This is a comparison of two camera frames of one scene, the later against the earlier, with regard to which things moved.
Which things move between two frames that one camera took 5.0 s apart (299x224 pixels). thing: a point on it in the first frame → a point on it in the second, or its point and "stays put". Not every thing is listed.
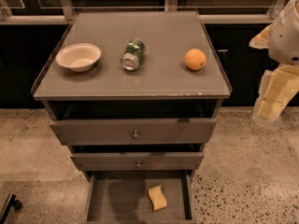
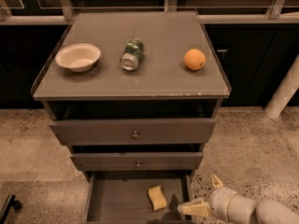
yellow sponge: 157,198 stays put
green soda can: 133,55 stays put
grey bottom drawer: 122,197 stays put
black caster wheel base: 10,201 stays put
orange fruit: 195,59 stays put
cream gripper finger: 262,40 → 217,181
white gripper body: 286,37 → 220,201
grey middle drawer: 137,161 stays put
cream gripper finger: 278,86 → 197,207
